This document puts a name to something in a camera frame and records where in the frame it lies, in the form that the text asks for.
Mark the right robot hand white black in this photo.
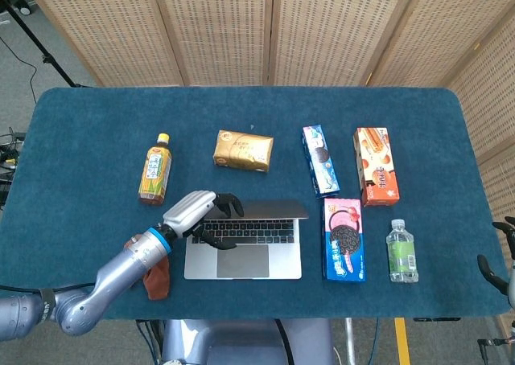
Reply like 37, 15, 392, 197
477, 215, 515, 298

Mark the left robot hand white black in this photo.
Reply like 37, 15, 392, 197
162, 191, 245, 250

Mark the silver laptop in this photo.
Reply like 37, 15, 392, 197
183, 199, 310, 281

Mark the yellow green tea bottle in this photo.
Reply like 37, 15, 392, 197
138, 133, 173, 206

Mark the black plug connector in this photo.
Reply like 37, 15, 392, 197
477, 338, 515, 348

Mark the brown crumpled cloth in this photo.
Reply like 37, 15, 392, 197
122, 236, 171, 301

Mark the gold snack package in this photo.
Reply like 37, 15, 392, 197
212, 129, 274, 174

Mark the clear green-label water bottle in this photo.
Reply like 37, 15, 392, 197
385, 219, 419, 284

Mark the blue table mat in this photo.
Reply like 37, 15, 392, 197
0, 86, 512, 321

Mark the yellow floor tape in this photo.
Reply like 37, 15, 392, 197
393, 318, 412, 365

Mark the blue-grey robot torso base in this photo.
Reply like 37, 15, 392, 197
160, 318, 337, 365

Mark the narrow blue Oreo box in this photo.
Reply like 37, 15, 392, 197
302, 125, 341, 199

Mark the pink blue Oreo box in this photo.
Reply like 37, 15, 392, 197
322, 198, 367, 283

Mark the metal table leg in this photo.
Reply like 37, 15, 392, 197
344, 318, 357, 365

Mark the orange biscuit box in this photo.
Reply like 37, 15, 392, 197
352, 127, 401, 208

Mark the wooden rattan folding screen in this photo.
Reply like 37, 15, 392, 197
19, 0, 515, 225

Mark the black tripod stand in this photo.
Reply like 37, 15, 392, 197
0, 0, 94, 88

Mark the blue cable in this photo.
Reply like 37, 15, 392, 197
370, 318, 381, 365

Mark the black torso cable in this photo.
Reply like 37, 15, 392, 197
274, 318, 295, 365

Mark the black cable bundle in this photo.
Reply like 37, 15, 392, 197
0, 126, 27, 207

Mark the thin black floor cable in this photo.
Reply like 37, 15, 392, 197
0, 37, 38, 105

